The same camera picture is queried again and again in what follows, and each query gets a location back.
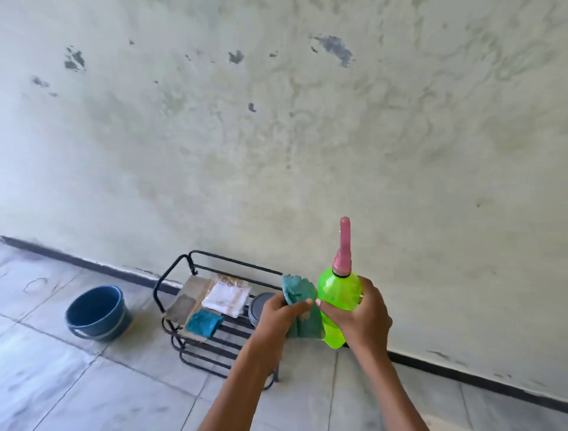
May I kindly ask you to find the person's left hand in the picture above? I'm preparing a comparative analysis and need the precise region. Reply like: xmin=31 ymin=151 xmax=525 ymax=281
xmin=251 ymin=292 xmax=314 ymax=356

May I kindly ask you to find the person's left forearm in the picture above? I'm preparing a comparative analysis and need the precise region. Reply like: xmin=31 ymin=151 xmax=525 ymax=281
xmin=198 ymin=334 xmax=285 ymax=431

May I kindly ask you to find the teal sponge cloth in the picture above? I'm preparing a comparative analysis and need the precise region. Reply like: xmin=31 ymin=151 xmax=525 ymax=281
xmin=185 ymin=309 xmax=224 ymax=337

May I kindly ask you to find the person's right hand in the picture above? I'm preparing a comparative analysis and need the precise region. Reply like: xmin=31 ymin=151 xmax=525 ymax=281
xmin=315 ymin=276 xmax=393 ymax=356

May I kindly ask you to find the green cleaning cloth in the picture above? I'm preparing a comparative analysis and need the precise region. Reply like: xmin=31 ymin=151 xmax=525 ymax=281
xmin=282 ymin=274 xmax=327 ymax=341

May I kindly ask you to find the black metal rack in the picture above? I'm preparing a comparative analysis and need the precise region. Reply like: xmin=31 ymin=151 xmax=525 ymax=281
xmin=154 ymin=251 xmax=285 ymax=390

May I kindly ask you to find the person's right forearm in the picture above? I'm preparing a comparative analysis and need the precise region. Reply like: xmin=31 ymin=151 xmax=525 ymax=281
xmin=347 ymin=337 xmax=430 ymax=431

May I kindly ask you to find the green plastic bottle pink nozzle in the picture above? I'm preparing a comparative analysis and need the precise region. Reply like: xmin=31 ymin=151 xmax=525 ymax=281
xmin=318 ymin=217 xmax=363 ymax=350

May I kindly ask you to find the blue plastic bucket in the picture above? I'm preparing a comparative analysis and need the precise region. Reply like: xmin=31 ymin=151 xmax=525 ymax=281
xmin=66 ymin=285 xmax=133 ymax=342

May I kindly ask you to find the grey cardboard sheet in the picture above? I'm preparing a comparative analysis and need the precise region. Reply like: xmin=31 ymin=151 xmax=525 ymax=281
xmin=162 ymin=275 xmax=219 ymax=343

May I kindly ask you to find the white cloth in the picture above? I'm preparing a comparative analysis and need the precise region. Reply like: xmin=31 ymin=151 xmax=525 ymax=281
xmin=202 ymin=275 xmax=252 ymax=319

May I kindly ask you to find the grey round container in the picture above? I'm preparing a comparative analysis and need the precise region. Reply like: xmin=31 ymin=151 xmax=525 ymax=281
xmin=248 ymin=292 xmax=279 ymax=328

